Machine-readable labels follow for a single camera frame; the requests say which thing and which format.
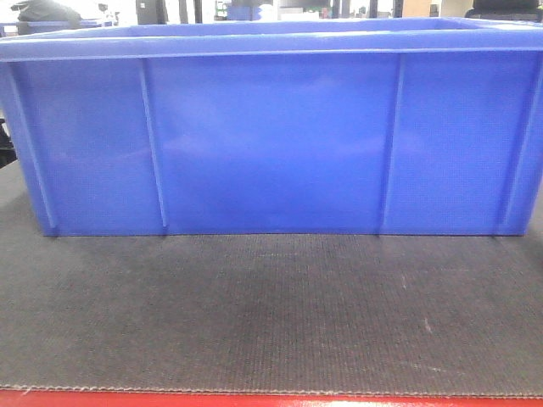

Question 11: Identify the large blue plastic bin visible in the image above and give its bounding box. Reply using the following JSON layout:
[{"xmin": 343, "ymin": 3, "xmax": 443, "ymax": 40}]
[{"xmin": 1, "ymin": 18, "xmax": 542, "ymax": 236}]

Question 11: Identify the black conveyor belt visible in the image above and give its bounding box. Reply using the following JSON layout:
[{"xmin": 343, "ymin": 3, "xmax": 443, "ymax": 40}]
[{"xmin": 1, "ymin": 164, "xmax": 542, "ymax": 397}]

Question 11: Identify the background blue bin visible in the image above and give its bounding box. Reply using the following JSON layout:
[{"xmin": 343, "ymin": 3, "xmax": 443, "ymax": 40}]
[{"xmin": 227, "ymin": 4, "xmax": 262, "ymax": 21}]

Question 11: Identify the red conveyor edge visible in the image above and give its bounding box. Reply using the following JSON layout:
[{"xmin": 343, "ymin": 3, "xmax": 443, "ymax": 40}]
[{"xmin": 1, "ymin": 390, "xmax": 542, "ymax": 406}]

